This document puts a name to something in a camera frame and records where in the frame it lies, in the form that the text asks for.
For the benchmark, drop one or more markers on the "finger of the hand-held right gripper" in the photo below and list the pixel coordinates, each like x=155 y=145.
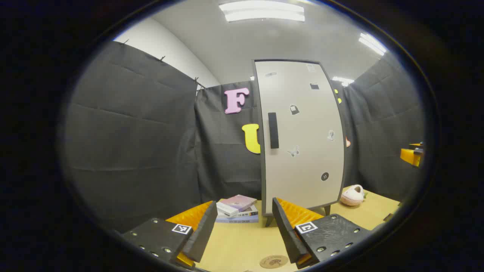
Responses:
x=415 y=144
x=410 y=156

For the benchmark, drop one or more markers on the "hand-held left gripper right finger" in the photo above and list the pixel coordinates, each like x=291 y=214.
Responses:
x=285 y=234

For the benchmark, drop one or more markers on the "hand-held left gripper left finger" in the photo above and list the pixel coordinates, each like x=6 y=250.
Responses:
x=204 y=234

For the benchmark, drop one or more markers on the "round wooden coaster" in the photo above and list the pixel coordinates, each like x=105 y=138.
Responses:
x=273 y=261

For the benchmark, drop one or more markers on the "white cabinet door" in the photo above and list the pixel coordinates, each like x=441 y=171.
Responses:
x=302 y=170

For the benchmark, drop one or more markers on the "blue book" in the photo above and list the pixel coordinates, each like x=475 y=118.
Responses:
x=238 y=220

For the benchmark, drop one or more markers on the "white spine book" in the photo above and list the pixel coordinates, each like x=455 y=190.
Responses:
x=247 y=212

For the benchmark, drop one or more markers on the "pink plush toy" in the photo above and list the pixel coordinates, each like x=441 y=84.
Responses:
x=351 y=196

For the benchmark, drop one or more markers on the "black backdrop cloth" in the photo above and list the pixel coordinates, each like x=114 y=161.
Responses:
x=132 y=132

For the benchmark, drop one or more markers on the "large ceiling light panel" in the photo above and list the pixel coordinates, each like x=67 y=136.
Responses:
x=261 y=10

